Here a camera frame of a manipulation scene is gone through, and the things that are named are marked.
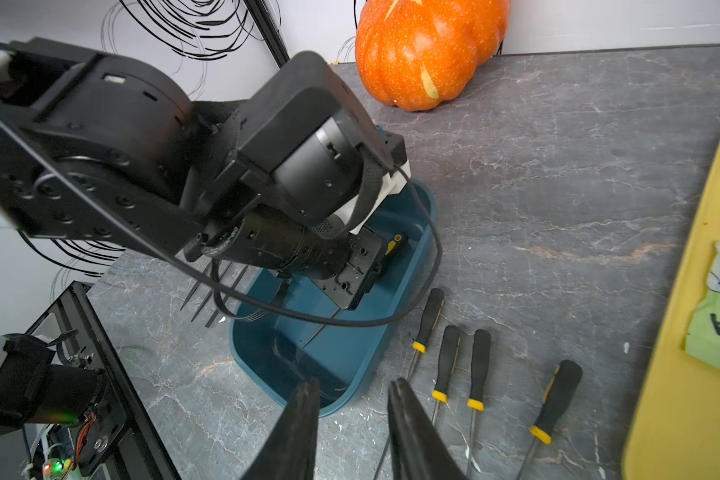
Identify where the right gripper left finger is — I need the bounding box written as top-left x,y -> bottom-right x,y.
242,378 -> 320,480

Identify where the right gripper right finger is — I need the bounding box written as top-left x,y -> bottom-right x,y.
387,377 -> 466,480

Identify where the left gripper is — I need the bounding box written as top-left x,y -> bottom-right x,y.
312,227 -> 396,310

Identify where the teal plastic storage box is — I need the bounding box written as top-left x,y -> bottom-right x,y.
229,180 -> 438,417

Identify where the black yellow file tool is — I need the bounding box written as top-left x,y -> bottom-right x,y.
205,266 -> 249,328

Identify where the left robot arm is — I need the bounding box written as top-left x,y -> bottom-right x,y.
0,38 -> 406,310

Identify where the file tool in box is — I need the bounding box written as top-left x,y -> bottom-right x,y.
466,329 -> 492,477
302,232 -> 408,349
371,287 -> 446,480
431,325 -> 462,427
516,359 -> 583,480

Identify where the orange pumpkin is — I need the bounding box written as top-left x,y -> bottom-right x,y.
355,0 -> 511,112

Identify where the yellow plastic tray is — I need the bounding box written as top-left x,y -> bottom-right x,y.
622,143 -> 720,479

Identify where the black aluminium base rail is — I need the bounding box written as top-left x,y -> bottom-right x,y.
0,282 -> 180,479

